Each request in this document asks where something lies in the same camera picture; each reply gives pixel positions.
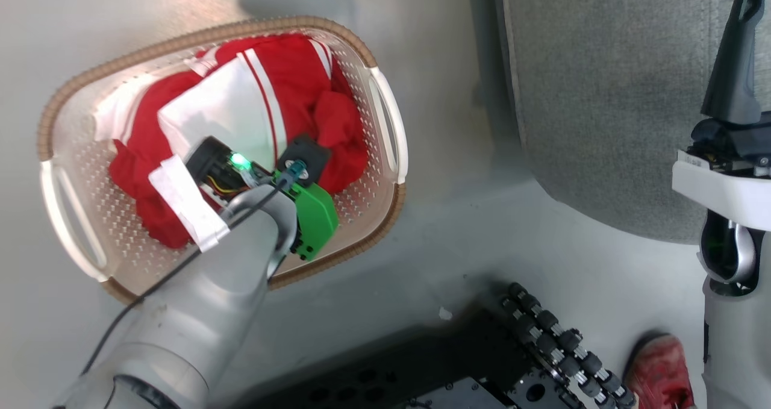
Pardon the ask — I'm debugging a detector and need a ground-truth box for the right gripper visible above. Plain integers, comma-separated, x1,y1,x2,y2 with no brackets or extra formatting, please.
672,0,771,233

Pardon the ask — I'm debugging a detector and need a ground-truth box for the red and white clothing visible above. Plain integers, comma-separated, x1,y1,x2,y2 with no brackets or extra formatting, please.
93,33,369,250

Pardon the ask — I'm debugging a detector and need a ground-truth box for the white perforated laundry basket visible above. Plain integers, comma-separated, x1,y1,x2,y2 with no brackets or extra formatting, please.
37,16,409,305

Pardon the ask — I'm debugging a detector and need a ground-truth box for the grey fabric sofa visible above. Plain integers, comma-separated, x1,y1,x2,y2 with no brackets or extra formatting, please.
497,0,771,245

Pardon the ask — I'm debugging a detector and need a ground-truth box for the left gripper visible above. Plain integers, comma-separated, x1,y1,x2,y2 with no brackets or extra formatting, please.
149,135,339,262

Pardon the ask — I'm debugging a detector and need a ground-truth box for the red shoe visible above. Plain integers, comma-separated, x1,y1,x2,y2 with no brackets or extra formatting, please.
623,333,698,409

